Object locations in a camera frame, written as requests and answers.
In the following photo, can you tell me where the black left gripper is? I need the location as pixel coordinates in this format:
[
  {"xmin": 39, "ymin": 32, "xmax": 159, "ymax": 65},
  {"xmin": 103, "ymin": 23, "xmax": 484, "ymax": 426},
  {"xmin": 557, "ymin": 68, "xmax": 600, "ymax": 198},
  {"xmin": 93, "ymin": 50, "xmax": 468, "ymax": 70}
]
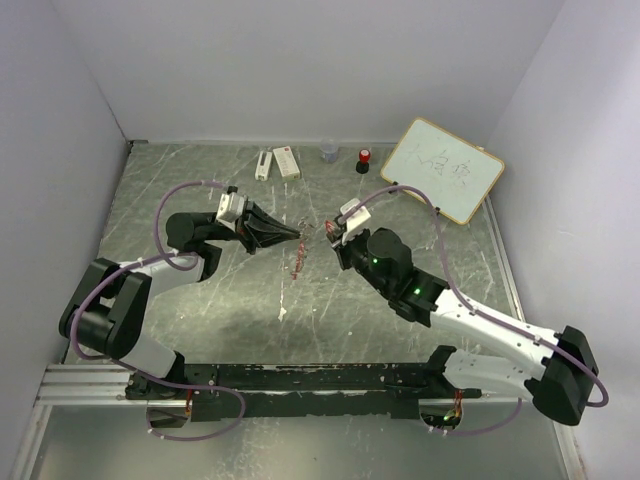
[{"xmin": 208, "ymin": 196, "xmax": 301, "ymax": 256}]

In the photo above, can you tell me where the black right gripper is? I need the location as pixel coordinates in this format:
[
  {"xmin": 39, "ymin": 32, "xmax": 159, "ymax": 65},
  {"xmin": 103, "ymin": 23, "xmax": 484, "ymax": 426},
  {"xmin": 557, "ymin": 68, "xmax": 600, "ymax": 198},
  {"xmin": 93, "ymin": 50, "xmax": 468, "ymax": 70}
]
[{"xmin": 328, "ymin": 225, "xmax": 391, "ymax": 297}]

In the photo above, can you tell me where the red handled metal key holder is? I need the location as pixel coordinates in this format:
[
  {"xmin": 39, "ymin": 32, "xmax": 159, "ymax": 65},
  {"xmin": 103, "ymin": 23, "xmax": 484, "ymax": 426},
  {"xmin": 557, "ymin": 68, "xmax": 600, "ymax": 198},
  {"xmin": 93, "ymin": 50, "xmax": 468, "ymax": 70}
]
[{"xmin": 291, "ymin": 220, "xmax": 314, "ymax": 280}]

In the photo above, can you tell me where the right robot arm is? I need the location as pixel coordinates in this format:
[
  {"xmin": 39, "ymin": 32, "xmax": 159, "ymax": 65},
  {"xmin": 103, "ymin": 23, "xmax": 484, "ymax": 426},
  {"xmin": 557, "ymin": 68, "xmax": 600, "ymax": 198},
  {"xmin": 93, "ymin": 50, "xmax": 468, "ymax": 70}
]
[{"xmin": 328, "ymin": 228, "xmax": 598, "ymax": 426}]

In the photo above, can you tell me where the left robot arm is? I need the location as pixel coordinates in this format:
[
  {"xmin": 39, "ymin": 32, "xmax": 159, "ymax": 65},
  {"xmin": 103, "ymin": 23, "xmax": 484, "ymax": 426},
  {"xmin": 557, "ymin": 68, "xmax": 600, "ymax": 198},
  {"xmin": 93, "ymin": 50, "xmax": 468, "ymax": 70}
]
[{"xmin": 58, "ymin": 198, "xmax": 301, "ymax": 399}]

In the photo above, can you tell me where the white stapler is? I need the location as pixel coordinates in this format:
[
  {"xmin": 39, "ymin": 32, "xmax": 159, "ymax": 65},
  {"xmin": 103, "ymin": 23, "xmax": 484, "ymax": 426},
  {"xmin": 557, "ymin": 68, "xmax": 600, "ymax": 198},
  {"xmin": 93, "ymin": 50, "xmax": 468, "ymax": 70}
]
[{"xmin": 254, "ymin": 150, "xmax": 273, "ymax": 182}]

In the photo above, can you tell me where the white green staple box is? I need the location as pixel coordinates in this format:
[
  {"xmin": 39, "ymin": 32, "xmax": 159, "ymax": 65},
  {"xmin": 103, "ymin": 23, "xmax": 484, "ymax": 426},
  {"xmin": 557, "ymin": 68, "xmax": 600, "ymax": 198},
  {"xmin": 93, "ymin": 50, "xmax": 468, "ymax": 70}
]
[{"xmin": 272, "ymin": 146, "xmax": 301, "ymax": 181}]

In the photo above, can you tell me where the red black stamp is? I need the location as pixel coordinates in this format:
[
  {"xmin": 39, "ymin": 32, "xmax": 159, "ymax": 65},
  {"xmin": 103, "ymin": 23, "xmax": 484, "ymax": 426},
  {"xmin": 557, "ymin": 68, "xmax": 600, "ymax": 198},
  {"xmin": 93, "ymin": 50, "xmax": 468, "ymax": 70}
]
[{"xmin": 356, "ymin": 149, "xmax": 371, "ymax": 174}]

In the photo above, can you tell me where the clear paperclip jar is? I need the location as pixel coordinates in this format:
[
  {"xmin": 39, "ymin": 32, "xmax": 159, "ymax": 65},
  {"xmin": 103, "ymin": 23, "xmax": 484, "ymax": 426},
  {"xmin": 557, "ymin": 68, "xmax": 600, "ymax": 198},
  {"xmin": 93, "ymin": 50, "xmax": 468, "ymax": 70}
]
[{"xmin": 320, "ymin": 139, "xmax": 339, "ymax": 163}]

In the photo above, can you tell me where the yellow framed whiteboard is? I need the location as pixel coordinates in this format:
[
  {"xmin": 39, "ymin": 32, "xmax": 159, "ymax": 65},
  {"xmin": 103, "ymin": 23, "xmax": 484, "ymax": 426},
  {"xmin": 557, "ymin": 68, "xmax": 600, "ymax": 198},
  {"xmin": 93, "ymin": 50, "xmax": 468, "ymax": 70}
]
[{"xmin": 380, "ymin": 117, "xmax": 505, "ymax": 225}]

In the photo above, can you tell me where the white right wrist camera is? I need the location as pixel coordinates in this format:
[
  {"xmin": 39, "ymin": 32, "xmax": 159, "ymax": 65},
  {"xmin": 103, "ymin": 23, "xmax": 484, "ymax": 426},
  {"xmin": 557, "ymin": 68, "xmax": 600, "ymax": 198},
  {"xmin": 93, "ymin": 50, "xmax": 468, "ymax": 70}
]
[{"xmin": 336, "ymin": 198, "xmax": 371, "ymax": 245}]

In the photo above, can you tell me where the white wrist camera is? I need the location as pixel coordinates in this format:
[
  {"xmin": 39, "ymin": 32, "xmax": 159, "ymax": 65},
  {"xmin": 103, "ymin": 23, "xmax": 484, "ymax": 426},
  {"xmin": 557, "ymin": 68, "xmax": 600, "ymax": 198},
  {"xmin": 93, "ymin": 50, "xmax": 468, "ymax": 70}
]
[
  {"xmin": 216, "ymin": 186, "xmax": 248, "ymax": 230},
  {"xmin": 336, "ymin": 198, "xmax": 371, "ymax": 245}
]

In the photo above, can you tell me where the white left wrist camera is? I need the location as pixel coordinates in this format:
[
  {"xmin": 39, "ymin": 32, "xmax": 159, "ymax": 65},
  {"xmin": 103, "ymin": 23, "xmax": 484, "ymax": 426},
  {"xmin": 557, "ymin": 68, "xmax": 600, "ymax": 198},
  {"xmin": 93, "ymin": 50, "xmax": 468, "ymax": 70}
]
[{"xmin": 216, "ymin": 186, "xmax": 248, "ymax": 230}]

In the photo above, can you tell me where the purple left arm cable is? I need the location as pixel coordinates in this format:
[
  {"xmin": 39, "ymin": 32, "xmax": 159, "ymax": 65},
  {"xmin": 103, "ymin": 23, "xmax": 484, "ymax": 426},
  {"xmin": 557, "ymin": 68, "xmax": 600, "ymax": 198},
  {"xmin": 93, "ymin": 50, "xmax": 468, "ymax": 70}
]
[{"xmin": 69, "ymin": 180, "xmax": 246, "ymax": 441}]

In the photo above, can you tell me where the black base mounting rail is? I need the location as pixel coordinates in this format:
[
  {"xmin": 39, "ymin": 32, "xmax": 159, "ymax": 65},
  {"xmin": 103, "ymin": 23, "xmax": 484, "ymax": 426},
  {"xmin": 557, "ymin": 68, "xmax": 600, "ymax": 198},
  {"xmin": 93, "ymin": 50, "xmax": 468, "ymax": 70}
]
[{"xmin": 125, "ymin": 361, "xmax": 456, "ymax": 422}]

